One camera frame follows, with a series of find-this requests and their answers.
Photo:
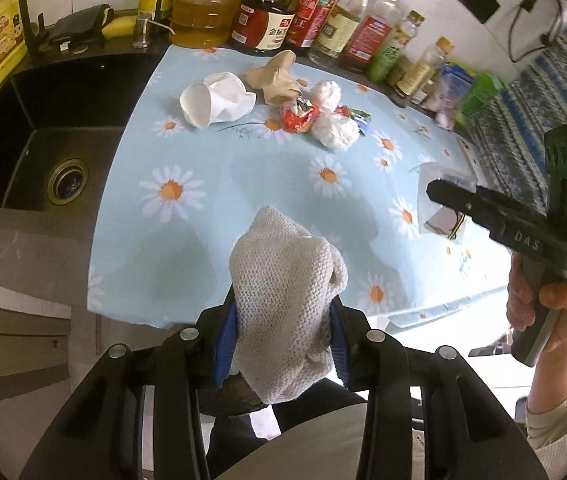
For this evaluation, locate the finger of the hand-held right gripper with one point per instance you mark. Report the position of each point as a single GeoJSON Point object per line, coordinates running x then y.
{"type": "Point", "coordinates": [456, 200]}

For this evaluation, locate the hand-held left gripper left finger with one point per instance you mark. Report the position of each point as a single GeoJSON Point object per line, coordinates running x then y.
{"type": "Point", "coordinates": [226, 345]}

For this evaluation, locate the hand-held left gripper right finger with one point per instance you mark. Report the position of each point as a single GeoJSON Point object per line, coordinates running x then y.
{"type": "Point", "coordinates": [339, 345]}

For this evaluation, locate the clear plastic bag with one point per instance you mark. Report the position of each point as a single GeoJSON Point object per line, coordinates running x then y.
{"type": "Point", "coordinates": [436, 222]}

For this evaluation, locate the white knitted cloth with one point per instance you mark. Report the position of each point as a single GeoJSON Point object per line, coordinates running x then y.
{"type": "Point", "coordinates": [283, 285]}

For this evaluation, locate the colourful snack wrapper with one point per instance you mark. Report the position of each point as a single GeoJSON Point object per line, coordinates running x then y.
{"type": "Point", "coordinates": [356, 116]}

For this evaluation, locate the large white tissue ball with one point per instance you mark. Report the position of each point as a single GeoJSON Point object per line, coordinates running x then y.
{"type": "Point", "coordinates": [336, 130]}

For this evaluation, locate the small white tissue ball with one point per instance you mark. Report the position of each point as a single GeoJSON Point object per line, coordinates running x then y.
{"type": "Point", "coordinates": [326, 95]}

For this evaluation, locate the red snack wrapper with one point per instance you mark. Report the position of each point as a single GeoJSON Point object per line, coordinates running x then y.
{"type": "Point", "coordinates": [296, 120]}

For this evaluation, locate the brown paper bag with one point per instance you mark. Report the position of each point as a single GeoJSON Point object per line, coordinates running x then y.
{"type": "Point", "coordinates": [276, 82]}

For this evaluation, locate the crushed white paper cup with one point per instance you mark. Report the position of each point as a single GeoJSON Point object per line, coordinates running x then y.
{"type": "Point", "coordinates": [213, 100]}

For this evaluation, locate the person's right forearm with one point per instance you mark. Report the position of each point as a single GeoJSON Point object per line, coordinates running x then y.
{"type": "Point", "coordinates": [563, 440]}

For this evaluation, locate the person's right hand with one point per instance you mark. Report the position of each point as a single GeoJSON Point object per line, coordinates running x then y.
{"type": "Point", "coordinates": [566, 297]}

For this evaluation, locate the garlic bulb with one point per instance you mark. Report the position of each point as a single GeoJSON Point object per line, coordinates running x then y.
{"type": "Point", "coordinates": [443, 119]}

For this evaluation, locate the person's grey clothing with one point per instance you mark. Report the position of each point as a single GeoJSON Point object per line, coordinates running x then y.
{"type": "Point", "coordinates": [313, 440]}

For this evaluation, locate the blue patterned cloth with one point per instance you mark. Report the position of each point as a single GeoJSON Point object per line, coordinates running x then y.
{"type": "Point", "coordinates": [523, 105]}

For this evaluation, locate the blue white carton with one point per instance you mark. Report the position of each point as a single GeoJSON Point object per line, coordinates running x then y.
{"type": "Point", "coordinates": [451, 85]}

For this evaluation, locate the small dark bottle yellow cap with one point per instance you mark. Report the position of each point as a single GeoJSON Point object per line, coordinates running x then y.
{"type": "Point", "coordinates": [416, 80]}

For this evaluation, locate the small olive spice jar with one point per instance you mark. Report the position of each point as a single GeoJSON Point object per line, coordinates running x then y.
{"type": "Point", "coordinates": [402, 71]}

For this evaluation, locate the light blue daisy tablecloth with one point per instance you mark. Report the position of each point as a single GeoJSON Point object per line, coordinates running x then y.
{"type": "Point", "coordinates": [263, 175]}

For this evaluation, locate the clear bottle red blue label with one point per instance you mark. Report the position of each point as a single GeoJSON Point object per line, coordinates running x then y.
{"type": "Point", "coordinates": [371, 35]}

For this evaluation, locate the clear bottle beige label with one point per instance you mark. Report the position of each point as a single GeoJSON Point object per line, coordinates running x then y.
{"type": "Point", "coordinates": [336, 30]}

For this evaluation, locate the grey cabinet front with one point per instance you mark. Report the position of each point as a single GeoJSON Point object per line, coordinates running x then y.
{"type": "Point", "coordinates": [13, 350]}

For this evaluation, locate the metal sink drain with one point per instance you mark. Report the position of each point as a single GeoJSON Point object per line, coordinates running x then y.
{"type": "Point", "coordinates": [66, 181]}

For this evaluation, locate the red label sauce bottle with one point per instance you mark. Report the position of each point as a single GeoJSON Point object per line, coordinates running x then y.
{"type": "Point", "coordinates": [311, 15]}

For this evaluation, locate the dark soy sauce jug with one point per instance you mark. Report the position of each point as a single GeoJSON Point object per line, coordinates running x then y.
{"type": "Point", "coordinates": [263, 25]}

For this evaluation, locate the black kitchen sink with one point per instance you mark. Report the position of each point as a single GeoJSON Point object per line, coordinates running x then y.
{"type": "Point", "coordinates": [13, 150]}

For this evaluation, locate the large yellow oil jug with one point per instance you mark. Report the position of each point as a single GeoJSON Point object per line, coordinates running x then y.
{"type": "Point", "coordinates": [203, 20]}

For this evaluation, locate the metal soap dispenser pump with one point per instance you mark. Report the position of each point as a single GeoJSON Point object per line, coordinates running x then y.
{"type": "Point", "coordinates": [141, 32]}

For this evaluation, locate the yellow sponge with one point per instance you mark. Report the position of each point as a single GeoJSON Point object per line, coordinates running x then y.
{"type": "Point", "coordinates": [123, 25]}

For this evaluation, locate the dark kitchen faucet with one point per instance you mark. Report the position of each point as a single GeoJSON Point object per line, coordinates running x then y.
{"type": "Point", "coordinates": [26, 15]}

